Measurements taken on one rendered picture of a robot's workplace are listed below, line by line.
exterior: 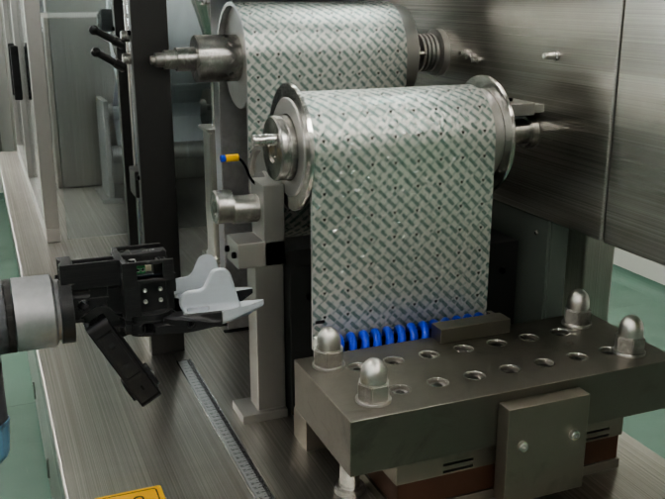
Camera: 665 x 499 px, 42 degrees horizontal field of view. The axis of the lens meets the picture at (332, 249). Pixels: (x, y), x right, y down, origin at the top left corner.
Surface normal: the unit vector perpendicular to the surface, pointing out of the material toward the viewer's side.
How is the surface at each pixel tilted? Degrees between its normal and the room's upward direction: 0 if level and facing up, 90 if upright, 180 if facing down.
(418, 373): 0
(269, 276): 90
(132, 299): 89
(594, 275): 90
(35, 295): 42
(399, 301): 90
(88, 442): 0
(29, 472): 0
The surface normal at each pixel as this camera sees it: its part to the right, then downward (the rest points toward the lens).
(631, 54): -0.93, 0.11
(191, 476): 0.00, -0.96
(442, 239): 0.38, 0.26
